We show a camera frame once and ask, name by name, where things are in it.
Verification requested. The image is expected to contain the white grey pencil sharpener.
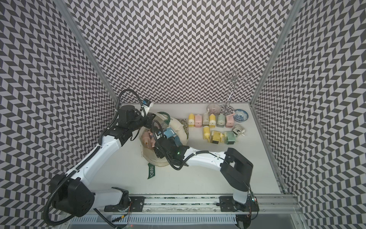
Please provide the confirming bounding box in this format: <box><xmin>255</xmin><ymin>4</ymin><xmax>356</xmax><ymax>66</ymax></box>
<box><xmin>232</xmin><ymin>124</ymin><xmax>246</xmax><ymax>137</ymax></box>

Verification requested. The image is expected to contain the white cartoon pencil sharpener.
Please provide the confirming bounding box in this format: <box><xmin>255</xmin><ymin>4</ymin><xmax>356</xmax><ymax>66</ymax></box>
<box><xmin>202</xmin><ymin>113</ymin><xmax>209</xmax><ymax>127</ymax></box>

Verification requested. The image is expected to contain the yellow block pencil sharpener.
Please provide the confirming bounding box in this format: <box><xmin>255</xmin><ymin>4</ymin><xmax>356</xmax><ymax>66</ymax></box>
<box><xmin>188</xmin><ymin>113</ymin><xmax>195</xmax><ymax>127</ymax></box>

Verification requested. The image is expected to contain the blue white patterned bowl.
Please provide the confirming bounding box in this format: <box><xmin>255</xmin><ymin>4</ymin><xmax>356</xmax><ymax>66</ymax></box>
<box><xmin>233</xmin><ymin>109</ymin><xmax>249</xmax><ymax>123</ymax></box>

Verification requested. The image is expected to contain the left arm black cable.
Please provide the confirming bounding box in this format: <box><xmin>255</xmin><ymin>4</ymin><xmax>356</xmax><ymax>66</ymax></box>
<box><xmin>42</xmin><ymin>88</ymin><xmax>144</xmax><ymax>229</ymax></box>

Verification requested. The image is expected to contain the mint green pencil sharpener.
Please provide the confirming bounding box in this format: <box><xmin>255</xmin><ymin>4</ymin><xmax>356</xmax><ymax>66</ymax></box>
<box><xmin>216</xmin><ymin>114</ymin><xmax>226</xmax><ymax>127</ymax></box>

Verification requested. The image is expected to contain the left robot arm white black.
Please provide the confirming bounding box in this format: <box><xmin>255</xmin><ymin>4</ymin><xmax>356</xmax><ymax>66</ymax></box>
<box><xmin>44</xmin><ymin>101</ymin><xmax>153</xmax><ymax>217</ymax></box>

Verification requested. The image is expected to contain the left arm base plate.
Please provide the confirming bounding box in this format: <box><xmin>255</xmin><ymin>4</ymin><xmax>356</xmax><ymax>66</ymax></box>
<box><xmin>104</xmin><ymin>196</ymin><xmax>145</xmax><ymax>212</ymax></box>

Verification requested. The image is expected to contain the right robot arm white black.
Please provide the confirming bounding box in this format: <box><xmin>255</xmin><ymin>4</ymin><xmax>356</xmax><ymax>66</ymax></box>
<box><xmin>153</xmin><ymin>137</ymin><xmax>259</xmax><ymax>213</ymax></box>

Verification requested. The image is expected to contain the aluminium mounting rail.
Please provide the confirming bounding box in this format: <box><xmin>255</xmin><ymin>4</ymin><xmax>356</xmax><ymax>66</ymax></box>
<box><xmin>82</xmin><ymin>194</ymin><xmax>304</xmax><ymax>215</ymax></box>

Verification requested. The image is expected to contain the silver jewelry tree stand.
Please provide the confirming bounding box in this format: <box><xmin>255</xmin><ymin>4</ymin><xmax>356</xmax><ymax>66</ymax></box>
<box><xmin>217</xmin><ymin>68</ymin><xmax>254</xmax><ymax>115</ymax></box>

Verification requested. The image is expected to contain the small yellow black sharpener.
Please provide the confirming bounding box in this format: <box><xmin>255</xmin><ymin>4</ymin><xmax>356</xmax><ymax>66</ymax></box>
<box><xmin>210</xmin><ymin>130</ymin><xmax>224</xmax><ymax>144</ymax></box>

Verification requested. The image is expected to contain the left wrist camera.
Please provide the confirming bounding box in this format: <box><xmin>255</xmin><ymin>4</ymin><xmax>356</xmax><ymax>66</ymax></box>
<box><xmin>142</xmin><ymin>99</ymin><xmax>153</xmax><ymax>117</ymax></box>

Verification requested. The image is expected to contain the pink rounded pencil sharpener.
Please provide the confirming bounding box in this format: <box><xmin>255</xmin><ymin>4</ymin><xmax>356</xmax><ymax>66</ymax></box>
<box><xmin>194</xmin><ymin>114</ymin><xmax>203</xmax><ymax>128</ymax></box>

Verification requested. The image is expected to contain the pink block pencil sharpener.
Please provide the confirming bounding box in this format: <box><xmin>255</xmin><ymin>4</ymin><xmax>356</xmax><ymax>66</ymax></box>
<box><xmin>226</xmin><ymin>114</ymin><xmax>234</xmax><ymax>128</ymax></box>

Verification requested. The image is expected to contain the green block pencil sharpener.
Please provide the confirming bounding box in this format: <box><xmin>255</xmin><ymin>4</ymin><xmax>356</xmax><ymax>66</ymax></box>
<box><xmin>224</xmin><ymin>131</ymin><xmax>236</xmax><ymax>145</ymax></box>

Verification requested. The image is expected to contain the blue round pencil sharpener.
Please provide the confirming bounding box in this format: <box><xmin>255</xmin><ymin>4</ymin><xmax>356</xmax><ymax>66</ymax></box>
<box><xmin>164</xmin><ymin>127</ymin><xmax>176</xmax><ymax>138</ymax></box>

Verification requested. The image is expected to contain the yellow round pencil sharpener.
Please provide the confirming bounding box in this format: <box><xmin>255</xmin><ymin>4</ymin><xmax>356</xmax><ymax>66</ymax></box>
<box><xmin>209</xmin><ymin>114</ymin><xmax>216</xmax><ymax>128</ymax></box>

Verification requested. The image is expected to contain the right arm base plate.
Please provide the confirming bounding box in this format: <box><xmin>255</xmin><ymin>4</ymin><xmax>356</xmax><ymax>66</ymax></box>
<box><xmin>216</xmin><ymin>196</ymin><xmax>260</xmax><ymax>213</ymax></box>

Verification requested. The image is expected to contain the small pink sharpener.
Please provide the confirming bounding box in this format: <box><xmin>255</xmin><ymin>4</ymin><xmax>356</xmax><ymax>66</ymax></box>
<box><xmin>141</xmin><ymin>131</ymin><xmax>155</xmax><ymax>149</ymax></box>

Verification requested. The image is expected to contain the cream canvas tote bag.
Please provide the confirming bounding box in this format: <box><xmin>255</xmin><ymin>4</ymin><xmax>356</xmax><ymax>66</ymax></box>
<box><xmin>140</xmin><ymin>112</ymin><xmax>189</xmax><ymax>179</ymax></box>

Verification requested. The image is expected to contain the pink ribbed bowl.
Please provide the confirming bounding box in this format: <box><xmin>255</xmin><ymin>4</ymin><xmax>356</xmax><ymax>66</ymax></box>
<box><xmin>206</xmin><ymin>104</ymin><xmax>221</xmax><ymax>115</ymax></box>

